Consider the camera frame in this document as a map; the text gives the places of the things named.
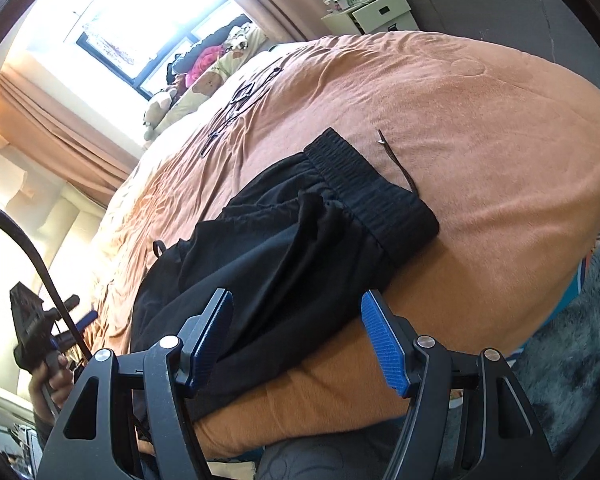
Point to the orange blanket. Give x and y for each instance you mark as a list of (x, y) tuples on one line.
[(480, 135)]

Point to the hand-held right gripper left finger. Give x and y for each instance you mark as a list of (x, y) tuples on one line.
[(210, 335)]

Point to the cream bed sheet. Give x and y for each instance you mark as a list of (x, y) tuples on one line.
[(207, 110)]

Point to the black pants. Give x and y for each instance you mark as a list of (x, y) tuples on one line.
[(290, 240)]

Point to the black framed window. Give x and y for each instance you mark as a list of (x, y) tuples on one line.
[(145, 25)]

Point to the pile of black clothes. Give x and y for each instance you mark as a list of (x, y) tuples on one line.
[(215, 40)]

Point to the beige plush toy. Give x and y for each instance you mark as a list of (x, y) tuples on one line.
[(157, 110)]

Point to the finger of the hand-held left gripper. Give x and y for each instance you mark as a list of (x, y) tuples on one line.
[(87, 319), (69, 305)]

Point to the grey shaggy rug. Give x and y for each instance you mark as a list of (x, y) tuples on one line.
[(570, 360)]

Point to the bear print pillow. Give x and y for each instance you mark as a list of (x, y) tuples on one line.
[(202, 87)]

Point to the white and brown plush toy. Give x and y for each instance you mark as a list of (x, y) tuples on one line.
[(237, 40)]

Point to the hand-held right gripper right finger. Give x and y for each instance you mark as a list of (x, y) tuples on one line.
[(387, 345)]

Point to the black rectangular frame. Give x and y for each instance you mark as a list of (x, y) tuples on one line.
[(203, 152)]

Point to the cream nightstand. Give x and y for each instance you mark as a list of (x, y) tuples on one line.
[(380, 12)]

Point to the cream padded panel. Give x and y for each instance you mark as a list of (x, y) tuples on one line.
[(75, 240)]

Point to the pink cloth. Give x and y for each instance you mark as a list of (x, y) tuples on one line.
[(202, 62)]

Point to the person's left hand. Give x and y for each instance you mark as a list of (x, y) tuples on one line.
[(50, 385)]

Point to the black square frame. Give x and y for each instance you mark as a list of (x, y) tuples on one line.
[(236, 95)]

